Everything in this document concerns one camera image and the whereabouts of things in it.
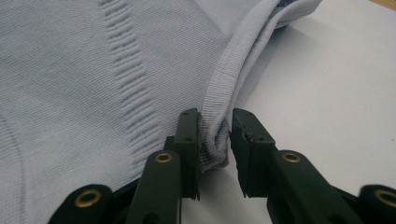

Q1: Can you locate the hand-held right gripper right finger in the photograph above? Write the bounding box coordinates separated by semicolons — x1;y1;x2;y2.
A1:
229;107;365;224

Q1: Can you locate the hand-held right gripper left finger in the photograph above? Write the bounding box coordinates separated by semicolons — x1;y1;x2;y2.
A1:
125;107;202;224

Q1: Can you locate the light blue tank top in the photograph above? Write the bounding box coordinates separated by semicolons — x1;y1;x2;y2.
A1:
0;0;323;224

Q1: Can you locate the grey ribbed sock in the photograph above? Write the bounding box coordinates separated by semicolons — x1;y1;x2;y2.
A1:
180;0;396;224

